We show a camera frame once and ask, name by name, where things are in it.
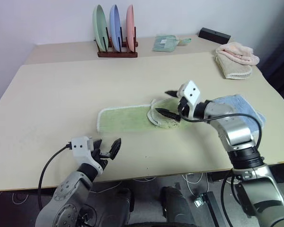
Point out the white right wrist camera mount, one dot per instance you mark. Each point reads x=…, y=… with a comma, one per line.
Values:
x=191, y=93

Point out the beige towel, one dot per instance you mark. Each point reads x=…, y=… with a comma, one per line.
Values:
x=234, y=69

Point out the pink towel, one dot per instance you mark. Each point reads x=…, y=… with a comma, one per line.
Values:
x=239, y=53

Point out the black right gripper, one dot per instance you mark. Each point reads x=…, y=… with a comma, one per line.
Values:
x=183, y=106

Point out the brown wooden plate rack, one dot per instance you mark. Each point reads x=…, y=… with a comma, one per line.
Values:
x=117, y=54

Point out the black rectangular box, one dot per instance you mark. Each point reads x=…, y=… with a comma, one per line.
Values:
x=214, y=35

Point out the blue towel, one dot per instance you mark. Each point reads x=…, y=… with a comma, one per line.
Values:
x=251, y=111

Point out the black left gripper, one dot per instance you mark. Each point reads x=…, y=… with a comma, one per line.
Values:
x=101, y=158

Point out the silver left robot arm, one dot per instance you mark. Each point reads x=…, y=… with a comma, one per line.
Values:
x=68, y=196

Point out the small metal bracket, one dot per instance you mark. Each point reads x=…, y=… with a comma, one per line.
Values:
x=198, y=203

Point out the blue plate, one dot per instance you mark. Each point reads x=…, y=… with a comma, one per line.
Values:
x=115, y=26

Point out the black metal bar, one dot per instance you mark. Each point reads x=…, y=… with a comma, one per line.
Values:
x=213, y=208

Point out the pink plate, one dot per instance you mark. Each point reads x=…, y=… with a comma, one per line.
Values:
x=130, y=26

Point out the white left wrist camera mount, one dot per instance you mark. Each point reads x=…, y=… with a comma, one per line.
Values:
x=81, y=147

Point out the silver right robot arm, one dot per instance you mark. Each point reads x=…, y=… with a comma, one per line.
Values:
x=236, y=132

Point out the green towel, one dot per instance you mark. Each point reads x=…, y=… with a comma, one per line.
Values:
x=123, y=119

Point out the dark rounded shape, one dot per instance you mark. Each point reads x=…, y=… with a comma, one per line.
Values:
x=113, y=205
x=175, y=205

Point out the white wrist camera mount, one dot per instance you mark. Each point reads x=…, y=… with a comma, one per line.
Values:
x=191, y=93
x=81, y=147

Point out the folded teal cloth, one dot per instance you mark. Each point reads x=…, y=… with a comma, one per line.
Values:
x=164, y=43

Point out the green plate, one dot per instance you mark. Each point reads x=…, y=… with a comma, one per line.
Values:
x=99, y=26

